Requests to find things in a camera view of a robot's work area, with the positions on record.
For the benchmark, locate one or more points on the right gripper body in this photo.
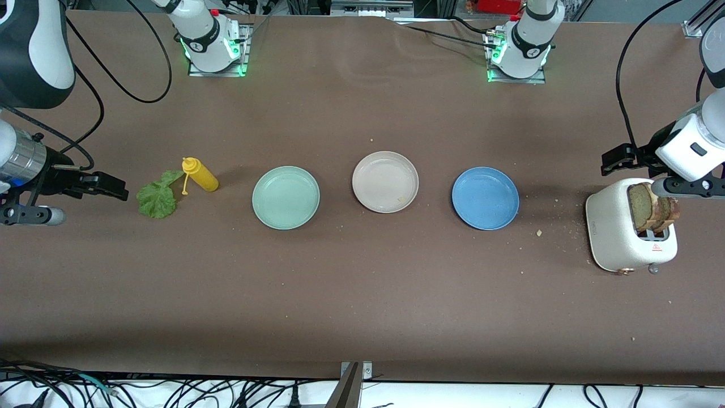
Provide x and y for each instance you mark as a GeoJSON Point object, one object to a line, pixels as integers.
{"type": "Point", "coordinates": [59, 176]}

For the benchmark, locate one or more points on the light crust bread slice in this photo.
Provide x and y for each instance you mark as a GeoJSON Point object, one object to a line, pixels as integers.
{"type": "Point", "coordinates": [640, 207]}

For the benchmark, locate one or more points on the green lettuce leaf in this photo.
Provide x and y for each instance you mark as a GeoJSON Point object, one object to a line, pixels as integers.
{"type": "Point", "coordinates": [156, 198]}

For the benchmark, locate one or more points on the yellow squeeze bottle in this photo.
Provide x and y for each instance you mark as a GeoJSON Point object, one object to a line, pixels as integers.
{"type": "Point", "coordinates": [203, 177]}

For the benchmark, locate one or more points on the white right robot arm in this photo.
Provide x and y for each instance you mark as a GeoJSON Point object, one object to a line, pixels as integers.
{"type": "Point", "coordinates": [34, 56]}

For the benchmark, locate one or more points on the blue round plate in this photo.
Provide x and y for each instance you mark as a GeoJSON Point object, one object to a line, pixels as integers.
{"type": "Point", "coordinates": [485, 198]}

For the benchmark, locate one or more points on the mint green round plate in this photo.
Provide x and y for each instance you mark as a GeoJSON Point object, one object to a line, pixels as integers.
{"type": "Point", "coordinates": [286, 198]}

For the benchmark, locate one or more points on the beige round plate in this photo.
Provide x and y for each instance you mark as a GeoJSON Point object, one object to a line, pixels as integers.
{"type": "Point", "coordinates": [385, 181]}

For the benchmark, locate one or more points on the dark crust bread slice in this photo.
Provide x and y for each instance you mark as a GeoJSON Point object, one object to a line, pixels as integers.
{"type": "Point", "coordinates": [671, 212]}

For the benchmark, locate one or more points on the white two-slot toaster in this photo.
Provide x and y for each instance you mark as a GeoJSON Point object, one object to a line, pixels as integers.
{"type": "Point", "coordinates": [612, 232]}

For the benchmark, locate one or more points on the red box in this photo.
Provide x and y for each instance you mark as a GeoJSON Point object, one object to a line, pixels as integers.
{"type": "Point", "coordinates": [498, 5]}

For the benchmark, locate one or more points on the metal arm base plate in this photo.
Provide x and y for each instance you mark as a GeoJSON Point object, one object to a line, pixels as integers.
{"type": "Point", "coordinates": [245, 54]}
{"type": "Point", "coordinates": [535, 80]}

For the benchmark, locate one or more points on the aluminium profile rail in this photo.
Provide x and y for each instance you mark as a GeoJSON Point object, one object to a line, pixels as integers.
{"type": "Point", "coordinates": [702, 20]}

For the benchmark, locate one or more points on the silver metal frame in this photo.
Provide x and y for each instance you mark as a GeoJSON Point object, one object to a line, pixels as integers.
{"type": "Point", "coordinates": [371, 7]}

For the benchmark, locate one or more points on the grey metal post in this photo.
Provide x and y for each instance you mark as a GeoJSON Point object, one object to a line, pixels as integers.
{"type": "Point", "coordinates": [345, 391]}

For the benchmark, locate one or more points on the silver table clamp bracket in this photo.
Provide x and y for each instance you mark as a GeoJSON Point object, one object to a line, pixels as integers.
{"type": "Point", "coordinates": [367, 369]}

